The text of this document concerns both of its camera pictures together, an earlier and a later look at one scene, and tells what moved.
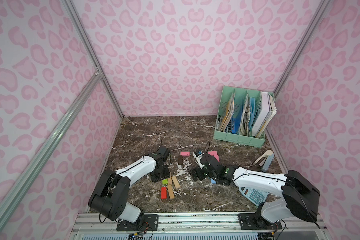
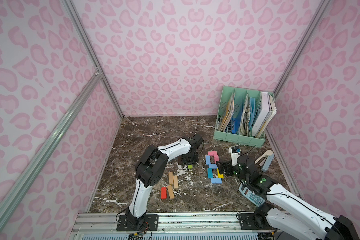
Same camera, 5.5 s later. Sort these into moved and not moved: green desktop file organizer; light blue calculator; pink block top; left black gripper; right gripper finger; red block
Moved: right gripper finger; left black gripper
Not moved: pink block top; light blue calculator; red block; green desktop file organizer
